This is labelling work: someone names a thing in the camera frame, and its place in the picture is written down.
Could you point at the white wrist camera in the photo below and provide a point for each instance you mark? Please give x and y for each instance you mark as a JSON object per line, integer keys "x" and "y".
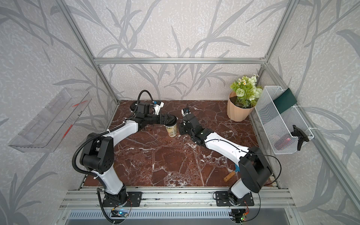
{"x": 157, "y": 105}
{"x": 185, "y": 111}

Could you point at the dark green card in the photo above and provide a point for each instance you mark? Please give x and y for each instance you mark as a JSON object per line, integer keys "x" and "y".
{"x": 285, "y": 101}

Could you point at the black plastic cup lid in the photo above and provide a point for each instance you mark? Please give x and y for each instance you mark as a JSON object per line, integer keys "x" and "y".
{"x": 133, "y": 105}

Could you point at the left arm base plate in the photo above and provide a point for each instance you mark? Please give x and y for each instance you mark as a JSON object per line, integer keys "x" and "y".
{"x": 122, "y": 199}

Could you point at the pink flower pot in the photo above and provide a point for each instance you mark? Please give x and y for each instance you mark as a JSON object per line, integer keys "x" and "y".
{"x": 235, "y": 113}

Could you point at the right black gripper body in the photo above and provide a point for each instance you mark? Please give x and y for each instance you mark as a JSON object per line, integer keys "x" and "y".
{"x": 183, "y": 130}

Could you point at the white wire mesh basket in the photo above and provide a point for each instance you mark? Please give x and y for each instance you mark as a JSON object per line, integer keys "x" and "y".
{"x": 276, "y": 125}

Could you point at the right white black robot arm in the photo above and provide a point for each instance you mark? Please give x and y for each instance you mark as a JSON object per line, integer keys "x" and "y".
{"x": 254, "y": 169}

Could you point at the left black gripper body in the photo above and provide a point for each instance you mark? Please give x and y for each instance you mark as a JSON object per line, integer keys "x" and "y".
{"x": 150, "y": 119}

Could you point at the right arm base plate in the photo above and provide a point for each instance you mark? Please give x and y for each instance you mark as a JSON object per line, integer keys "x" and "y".
{"x": 225, "y": 198}

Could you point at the red object in basket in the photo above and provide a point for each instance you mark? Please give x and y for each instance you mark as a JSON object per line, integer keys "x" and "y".
{"x": 284, "y": 142}

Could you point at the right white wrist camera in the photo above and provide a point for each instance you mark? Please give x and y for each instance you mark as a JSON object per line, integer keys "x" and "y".
{"x": 185, "y": 111}

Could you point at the green white artificial flowers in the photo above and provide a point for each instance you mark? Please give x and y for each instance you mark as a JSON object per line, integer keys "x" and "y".
{"x": 247, "y": 92}

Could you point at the blue garden fork wooden handle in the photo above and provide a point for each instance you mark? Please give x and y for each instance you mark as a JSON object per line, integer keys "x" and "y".
{"x": 231, "y": 174}

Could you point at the clear acrylic wall shelf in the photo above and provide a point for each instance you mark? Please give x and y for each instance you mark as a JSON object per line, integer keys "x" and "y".
{"x": 46, "y": 131}

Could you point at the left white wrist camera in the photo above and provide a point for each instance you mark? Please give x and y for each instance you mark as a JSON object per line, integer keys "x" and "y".
{"x": 157, "y": 105}

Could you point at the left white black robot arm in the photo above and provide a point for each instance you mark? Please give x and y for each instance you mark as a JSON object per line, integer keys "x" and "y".
{"x": 95, "y": 156}

